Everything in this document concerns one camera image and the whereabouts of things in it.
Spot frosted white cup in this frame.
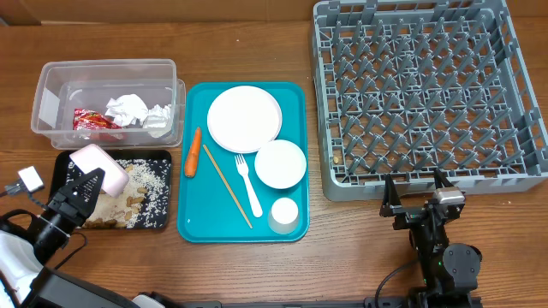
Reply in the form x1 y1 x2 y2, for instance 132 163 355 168
268 198 300 234

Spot teal plastic tray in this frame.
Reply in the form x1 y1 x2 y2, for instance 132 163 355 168
176 81 309 243

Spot grey dishwasher rack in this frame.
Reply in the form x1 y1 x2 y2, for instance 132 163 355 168
312 1 547 201

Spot white plastic fork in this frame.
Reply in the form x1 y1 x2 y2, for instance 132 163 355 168
235 154 263 218

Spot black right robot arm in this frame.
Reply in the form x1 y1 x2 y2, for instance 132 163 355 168
372 169 482 308

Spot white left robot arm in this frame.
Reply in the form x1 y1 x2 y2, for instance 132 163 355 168
1 168 172 308

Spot clear plastic bin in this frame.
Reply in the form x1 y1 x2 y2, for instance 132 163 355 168
31 59 186 150

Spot wooden chopstick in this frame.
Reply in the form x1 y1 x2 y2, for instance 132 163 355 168
202 144 253 229

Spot white napkin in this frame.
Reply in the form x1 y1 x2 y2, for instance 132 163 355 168
105 94 148 127
142 104 171 139

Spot red snack wrapper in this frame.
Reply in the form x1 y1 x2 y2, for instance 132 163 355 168
73 109 125 142

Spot white bowl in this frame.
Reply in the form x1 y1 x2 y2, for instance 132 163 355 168
254 139 307 189

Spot bowl with rice and nuts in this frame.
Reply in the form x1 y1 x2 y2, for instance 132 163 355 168
69 144 129 198

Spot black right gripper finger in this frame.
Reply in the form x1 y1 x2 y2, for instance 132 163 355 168
382 174 402 208
433 169 454 189

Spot orange carrot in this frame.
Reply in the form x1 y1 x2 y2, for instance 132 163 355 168
184 127 202 178

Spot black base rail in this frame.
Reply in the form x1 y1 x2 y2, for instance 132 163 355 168
176 297 421 308

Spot large white plate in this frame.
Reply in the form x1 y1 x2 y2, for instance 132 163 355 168
207 86 283 154

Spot black tray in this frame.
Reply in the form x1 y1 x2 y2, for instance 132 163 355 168
44 149 173 231

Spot spilled rice and nuts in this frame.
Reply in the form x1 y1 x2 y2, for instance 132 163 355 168
63 158 170 229

